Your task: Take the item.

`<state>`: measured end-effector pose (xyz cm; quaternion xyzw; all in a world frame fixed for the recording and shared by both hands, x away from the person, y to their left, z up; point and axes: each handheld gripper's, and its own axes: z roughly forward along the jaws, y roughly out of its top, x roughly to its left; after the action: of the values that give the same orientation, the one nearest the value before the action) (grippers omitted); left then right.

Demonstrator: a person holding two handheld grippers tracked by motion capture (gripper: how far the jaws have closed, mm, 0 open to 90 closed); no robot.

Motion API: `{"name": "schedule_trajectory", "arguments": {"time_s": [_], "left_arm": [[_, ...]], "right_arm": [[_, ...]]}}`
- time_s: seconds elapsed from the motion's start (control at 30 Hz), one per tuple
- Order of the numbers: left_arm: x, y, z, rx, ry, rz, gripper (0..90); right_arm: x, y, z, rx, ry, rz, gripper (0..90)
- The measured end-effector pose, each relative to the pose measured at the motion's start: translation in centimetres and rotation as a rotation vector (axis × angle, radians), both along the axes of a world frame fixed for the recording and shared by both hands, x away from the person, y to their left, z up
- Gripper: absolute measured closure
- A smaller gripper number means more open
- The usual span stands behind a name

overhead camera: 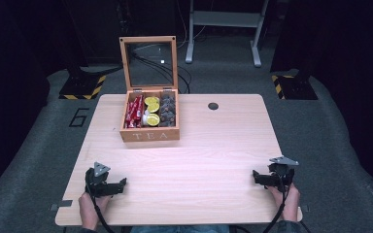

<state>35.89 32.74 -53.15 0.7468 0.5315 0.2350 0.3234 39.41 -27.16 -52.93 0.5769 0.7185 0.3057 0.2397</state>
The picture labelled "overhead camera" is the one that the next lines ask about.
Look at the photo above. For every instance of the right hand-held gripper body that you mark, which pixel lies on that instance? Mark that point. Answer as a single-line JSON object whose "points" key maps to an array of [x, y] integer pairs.
{"points": [[282, 173]]}

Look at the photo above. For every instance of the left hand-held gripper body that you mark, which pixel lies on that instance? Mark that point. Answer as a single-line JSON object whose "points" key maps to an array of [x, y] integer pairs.
{"points": [[97, 183]]}

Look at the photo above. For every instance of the person's left hand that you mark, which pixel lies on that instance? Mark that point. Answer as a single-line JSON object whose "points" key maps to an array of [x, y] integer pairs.
{"points": [[90, 208]]}

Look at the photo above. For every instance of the person's right hand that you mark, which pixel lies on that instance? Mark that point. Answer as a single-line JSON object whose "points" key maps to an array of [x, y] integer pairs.
{"points": [[289, 204]]}

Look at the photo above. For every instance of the grey tape piece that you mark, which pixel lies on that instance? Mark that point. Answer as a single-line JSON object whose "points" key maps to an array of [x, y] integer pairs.
{"points": [[304, 208], [61, 204]]}

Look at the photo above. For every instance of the wooden tea box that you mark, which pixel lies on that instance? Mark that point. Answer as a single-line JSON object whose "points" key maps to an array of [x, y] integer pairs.
{"points": [[149, 134]]}

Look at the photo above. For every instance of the yellow tea packets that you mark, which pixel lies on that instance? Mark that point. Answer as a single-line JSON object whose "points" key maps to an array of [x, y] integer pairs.
{"points": [[153, 120]]}

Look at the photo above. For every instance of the row of red packets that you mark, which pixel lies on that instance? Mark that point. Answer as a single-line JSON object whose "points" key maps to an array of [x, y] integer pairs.
{"points": [[134, 111]]}

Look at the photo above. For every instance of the person's blue jeans legs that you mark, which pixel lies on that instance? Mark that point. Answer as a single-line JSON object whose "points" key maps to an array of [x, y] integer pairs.
{"points": [[179, 229]]}

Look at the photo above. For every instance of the yellow lid white cup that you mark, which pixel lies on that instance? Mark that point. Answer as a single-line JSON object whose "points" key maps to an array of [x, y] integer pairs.
{"points": [[151, 100], [154, 108]]}

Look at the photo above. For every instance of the black table grommet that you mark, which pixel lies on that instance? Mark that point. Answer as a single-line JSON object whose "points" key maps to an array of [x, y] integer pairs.
{"points": [[213, 106]]}

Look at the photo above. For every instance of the pile of grey tea bags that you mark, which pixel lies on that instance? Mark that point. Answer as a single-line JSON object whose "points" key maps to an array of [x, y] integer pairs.
{"points": [[167, 110]]}

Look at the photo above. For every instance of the striped black stand base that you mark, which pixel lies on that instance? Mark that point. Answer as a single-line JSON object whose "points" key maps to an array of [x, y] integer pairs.
{"points": [[82, 85], [293, 87]]}

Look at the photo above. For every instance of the dark curtain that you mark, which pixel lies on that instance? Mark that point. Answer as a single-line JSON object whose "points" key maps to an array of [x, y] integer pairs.
{"points": [[9, 81], [353, 64]]}

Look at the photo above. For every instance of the grey metal stand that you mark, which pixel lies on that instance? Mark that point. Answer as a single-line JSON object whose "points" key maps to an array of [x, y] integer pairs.
{"points": [[225, 18]]}

